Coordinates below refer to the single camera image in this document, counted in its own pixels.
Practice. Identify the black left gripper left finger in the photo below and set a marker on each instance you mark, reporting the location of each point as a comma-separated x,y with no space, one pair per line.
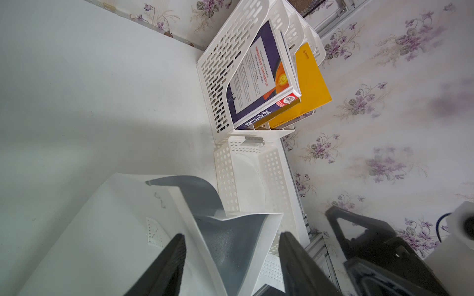
164,275

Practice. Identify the yellow folder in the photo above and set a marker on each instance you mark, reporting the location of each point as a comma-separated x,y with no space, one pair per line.
314,93

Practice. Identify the white plastic file organizer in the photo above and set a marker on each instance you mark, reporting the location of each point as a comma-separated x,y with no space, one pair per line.
227,50

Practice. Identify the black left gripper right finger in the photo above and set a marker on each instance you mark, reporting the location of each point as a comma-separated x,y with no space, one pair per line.
301,275

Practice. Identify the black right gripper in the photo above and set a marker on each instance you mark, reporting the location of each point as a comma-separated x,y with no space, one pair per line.
380,263

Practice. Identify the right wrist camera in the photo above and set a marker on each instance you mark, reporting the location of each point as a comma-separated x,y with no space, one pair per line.
453,260

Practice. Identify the purple white book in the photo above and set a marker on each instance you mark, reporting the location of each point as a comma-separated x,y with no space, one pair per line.
266,80

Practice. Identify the white insulated delivery bag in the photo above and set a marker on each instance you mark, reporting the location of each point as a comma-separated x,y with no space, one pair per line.
128,222

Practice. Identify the white perforated plastic tray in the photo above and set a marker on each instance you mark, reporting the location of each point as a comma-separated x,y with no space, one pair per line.
253,176

